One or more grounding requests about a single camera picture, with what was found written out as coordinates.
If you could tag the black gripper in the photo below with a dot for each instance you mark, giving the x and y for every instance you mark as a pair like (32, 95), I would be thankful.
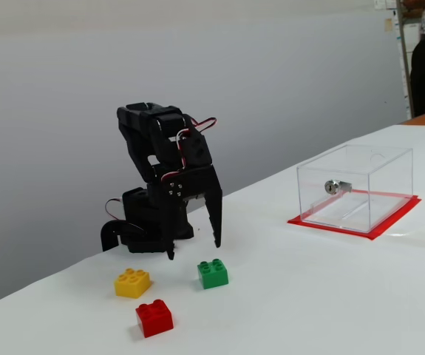
(191, 183)

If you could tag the green lego brick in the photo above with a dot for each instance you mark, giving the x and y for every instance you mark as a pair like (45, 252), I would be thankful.
(213, 275)

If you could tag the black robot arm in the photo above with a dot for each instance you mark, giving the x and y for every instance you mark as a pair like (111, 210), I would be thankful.
(140, 148)

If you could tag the yellow lego brick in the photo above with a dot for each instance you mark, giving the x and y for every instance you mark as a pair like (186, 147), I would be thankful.
(131, 284)

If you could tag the red lego brick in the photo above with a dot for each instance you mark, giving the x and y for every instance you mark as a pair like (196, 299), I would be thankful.
(154, 320)

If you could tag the transparent acrylic box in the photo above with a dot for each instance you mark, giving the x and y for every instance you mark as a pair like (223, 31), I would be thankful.
(345, 207)

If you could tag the black table clamp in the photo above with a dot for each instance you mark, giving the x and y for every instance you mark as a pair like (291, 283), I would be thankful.
(110, 231)

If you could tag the red tape square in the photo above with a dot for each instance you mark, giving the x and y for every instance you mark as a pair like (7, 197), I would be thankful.
(330, 226)

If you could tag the silver cam lock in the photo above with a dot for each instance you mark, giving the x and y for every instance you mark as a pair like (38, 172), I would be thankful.
(332, 188)

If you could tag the metal shelf upright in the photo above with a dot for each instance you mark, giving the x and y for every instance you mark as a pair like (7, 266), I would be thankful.
(404, 55)

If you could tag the yellow sticky note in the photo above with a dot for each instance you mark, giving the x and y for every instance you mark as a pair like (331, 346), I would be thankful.
(388, 23)

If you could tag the white paper label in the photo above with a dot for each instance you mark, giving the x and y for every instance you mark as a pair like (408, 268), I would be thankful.
(384, 3)

